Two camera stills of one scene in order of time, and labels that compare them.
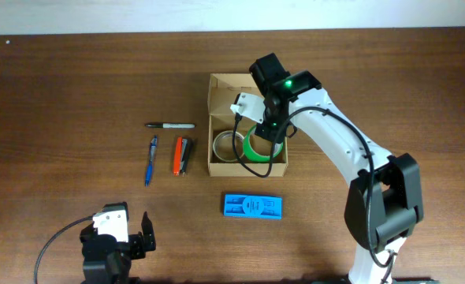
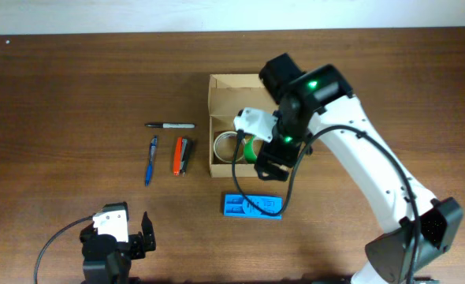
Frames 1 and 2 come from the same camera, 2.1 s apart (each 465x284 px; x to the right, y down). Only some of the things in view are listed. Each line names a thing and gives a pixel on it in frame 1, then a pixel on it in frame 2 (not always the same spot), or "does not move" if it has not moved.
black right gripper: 269,134 → 274,160
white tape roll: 223,146 does not move
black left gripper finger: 148,233 does not move
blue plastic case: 253,206 does not move
